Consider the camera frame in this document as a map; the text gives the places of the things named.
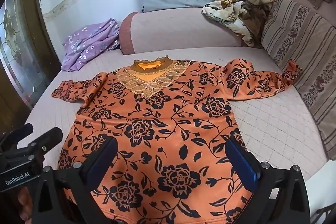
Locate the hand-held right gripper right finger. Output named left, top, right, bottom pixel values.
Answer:
left=224, top=138, right=311, bottom=224

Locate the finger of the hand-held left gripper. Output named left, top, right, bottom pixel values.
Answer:
left=0, top=123, right=34, bottom=147
left=16, top=127, right=64, bottom=160

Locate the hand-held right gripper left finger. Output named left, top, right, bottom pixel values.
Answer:
left=31, top=136, right=118, bottom=224

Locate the orange black floral shirt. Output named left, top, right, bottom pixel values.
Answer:
left=51, top=55, right=303, bottom=224

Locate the person's left hand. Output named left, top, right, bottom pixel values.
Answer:
left=16, top=185, right=36, bottom=222

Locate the pink quilted bed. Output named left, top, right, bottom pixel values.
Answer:
left=16, top=46, right=331, bottom=224

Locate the wooden stained glass door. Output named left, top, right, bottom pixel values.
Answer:
left=0, top=0, right=69, bottom=131

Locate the purple floral cloth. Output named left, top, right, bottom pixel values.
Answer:
left=61, top=18, right=121, bottom=72

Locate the silvery dark cloth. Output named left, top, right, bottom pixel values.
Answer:
left=106, top=36, right=121, bottom=51

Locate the striped floral beige pillow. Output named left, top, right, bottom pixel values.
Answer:
left=261, top=0, right=336, bottom=161

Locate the pink bolster cushion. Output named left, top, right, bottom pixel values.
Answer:
left=119, top=7, right=263, bottom=55

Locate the cream floral crumpled blanket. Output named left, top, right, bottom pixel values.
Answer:
left=202, top=0, right=275, bottom=47

